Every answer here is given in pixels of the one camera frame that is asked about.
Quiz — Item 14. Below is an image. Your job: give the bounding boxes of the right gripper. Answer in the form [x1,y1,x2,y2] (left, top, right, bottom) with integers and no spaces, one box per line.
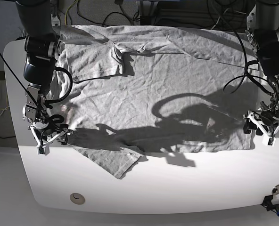
[29,122,74,147]

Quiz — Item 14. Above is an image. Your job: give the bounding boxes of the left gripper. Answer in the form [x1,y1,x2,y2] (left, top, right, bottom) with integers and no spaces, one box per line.
[243,110,279,137]

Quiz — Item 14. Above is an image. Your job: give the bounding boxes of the grey T-shirt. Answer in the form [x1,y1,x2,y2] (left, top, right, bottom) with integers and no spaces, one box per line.
[49,25,258,179]

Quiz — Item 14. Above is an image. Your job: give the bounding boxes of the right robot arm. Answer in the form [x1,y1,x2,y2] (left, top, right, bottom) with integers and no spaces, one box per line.
[15,0,73,155]

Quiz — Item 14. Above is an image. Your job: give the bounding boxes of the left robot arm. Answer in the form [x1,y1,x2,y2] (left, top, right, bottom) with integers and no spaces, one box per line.
[243,0,279,145]

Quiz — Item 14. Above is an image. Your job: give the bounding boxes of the round table grommet left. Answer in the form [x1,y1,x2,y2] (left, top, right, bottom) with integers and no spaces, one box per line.
[69,193,85,205]

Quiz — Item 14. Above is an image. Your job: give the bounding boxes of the round metal grommet right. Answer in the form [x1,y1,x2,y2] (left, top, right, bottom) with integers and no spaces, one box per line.
[271,184,279,195]

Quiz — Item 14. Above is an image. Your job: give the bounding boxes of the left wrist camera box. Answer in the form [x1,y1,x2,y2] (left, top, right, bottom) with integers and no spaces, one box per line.
[263,136,276,146]

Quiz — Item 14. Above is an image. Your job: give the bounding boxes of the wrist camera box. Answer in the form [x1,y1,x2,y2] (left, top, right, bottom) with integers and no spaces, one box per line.
[37,145,49,156]
[263,136,276,146]

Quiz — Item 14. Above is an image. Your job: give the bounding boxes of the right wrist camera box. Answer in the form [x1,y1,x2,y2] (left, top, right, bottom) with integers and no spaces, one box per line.
[37,145,49,156]

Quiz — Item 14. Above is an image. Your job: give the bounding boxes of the black clamp with cable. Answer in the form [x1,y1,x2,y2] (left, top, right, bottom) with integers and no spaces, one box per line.
[261,195,279,217]

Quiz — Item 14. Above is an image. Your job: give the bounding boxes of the yellow floor cable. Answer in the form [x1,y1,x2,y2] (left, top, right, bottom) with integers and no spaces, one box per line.
[64,0,79,26]

